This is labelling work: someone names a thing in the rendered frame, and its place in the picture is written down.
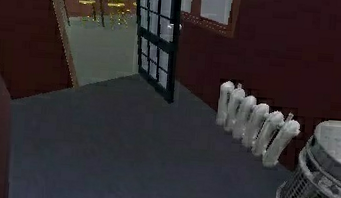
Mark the window with brown frame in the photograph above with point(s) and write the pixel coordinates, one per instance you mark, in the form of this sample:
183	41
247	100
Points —
215	5

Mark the black glass-paned room door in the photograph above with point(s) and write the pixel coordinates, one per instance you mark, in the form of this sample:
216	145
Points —
155	42

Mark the white radiator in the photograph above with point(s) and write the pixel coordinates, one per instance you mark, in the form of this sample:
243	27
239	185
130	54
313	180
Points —
253	123

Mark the yellow chair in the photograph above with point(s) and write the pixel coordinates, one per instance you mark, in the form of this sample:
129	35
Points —
86	2
117	3

